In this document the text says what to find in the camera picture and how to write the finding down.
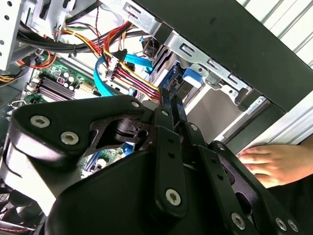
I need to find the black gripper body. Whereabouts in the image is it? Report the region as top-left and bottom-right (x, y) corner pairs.
(45, 117), (242, 235)

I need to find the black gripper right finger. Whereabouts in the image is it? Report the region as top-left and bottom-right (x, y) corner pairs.
(170, 94), (303, 235)

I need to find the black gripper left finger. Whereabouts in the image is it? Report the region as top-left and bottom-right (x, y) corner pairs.
(7, 88), (189, 219)

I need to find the blue data wire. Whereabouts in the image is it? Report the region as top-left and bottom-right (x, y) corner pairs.
(93, 53), (154, 98)

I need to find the red yellow power wire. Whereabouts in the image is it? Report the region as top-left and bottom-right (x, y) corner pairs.
(101, 21), (162, 100)

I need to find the bare person hand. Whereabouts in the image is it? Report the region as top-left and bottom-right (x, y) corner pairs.
(238, 143), (306, 189)

